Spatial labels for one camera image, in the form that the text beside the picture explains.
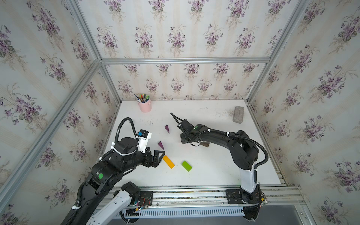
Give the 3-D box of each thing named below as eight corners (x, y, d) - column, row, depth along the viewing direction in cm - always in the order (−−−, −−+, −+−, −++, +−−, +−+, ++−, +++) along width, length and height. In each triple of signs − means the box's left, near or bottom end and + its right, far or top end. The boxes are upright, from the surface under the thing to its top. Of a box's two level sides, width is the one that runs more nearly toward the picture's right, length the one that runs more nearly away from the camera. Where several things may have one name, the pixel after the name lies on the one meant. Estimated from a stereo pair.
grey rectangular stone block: (232, 121, 109) (233, 118, 107) (234, 107, 119) (235, 104, 116) (241, 124, 107) (243, 121, 105) (243, 109, 117) (244, 107, 115)
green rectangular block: (180, 164, 87) (180, 163, 85) (184, 161, 88) (184, 159, 87) (189, 172, 84) (189, 171, 82) (192, 168, 86) (192, 167, 84)
